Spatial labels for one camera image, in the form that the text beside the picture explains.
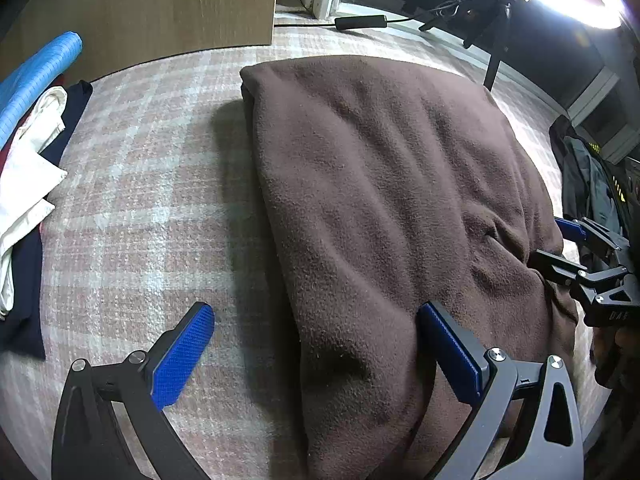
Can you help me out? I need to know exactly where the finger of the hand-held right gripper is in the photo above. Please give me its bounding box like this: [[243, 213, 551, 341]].
[[554, 216, 632, 262], [530, 249, 601, 292]]

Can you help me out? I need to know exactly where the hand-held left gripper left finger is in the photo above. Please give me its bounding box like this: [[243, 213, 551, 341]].
[[51, 301, 216, 480]]

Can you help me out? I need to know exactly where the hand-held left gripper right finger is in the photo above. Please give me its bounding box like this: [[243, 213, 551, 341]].
[[410, 301, 586, 480]]

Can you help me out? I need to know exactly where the brown sweater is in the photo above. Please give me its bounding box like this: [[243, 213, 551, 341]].
[[239, 55, 581, 480]]

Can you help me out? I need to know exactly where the pile of dark clothes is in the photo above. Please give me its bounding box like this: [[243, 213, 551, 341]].
[[549, 115, 640, 281]]

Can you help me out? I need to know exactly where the person's right hand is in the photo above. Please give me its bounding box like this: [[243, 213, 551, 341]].
[[592, 327, 640, 391]]

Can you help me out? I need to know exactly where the navy cloth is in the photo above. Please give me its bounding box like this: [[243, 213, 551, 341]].
[[0, 80, 94, 361]]

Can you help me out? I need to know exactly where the plaid blanket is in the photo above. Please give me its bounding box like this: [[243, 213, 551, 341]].
[[0, 25, 601, 480]]

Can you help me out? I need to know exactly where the black tripod stand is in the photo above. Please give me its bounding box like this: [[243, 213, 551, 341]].
[[417, 0, 521, 91]]

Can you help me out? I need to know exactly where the white cloth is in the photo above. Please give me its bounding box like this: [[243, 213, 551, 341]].
[[0, 86, 69, 318]]

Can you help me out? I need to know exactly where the red cloth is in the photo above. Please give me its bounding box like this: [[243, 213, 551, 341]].
[[0, 74, 67, 181]]

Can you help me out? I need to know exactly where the black cylindrical device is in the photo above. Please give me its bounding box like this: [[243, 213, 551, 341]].
[[334, 14, 388, 31]]

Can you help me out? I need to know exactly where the blue satin cloth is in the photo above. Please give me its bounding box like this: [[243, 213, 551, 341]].
[[0, 31, 82, 148]]

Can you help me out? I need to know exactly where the wooden panel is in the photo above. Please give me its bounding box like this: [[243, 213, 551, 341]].
[[0, 0, 280, 86]]

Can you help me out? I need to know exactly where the white window frame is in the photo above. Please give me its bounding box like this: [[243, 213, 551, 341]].
[[567, 65, 621, 128]]

